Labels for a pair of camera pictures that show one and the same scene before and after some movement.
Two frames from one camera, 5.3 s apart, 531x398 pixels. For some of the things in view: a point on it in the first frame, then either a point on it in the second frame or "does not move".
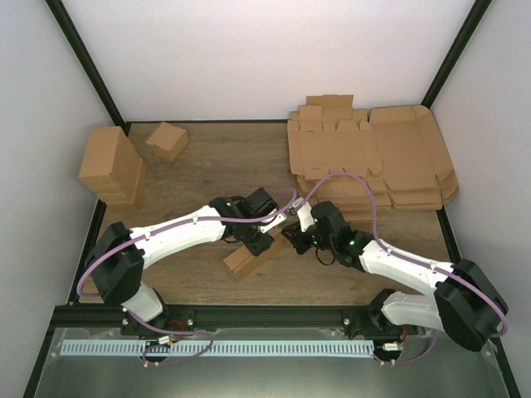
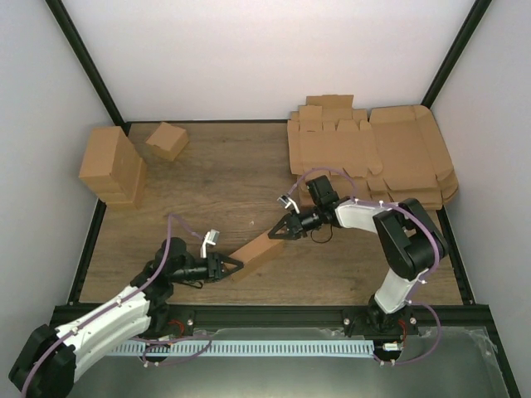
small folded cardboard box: (168, 141) does not move
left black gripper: (256, 248) → (216, 266)
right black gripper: (296, 241) → (294, 227)
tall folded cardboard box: (112, 167) does not move
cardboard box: (242, 261) does not move
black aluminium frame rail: (202, 318) does not move
